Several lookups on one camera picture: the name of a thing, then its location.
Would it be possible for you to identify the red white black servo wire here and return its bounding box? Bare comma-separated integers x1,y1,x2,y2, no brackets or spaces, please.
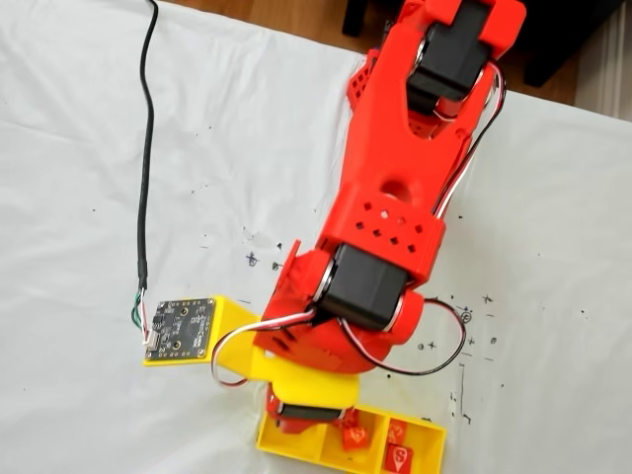
210,295,468,391

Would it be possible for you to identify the camera board in yellow mount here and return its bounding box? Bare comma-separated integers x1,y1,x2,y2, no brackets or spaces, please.
141,294,263,381

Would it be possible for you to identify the white plastic table cover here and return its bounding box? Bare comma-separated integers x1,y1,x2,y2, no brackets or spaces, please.
0,0,632,474

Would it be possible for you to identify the black camera cable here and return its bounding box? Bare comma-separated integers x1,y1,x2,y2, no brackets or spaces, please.
130,0,160,347

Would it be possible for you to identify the yellow three-compartment box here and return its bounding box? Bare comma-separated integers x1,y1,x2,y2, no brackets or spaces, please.
255,404,448,474

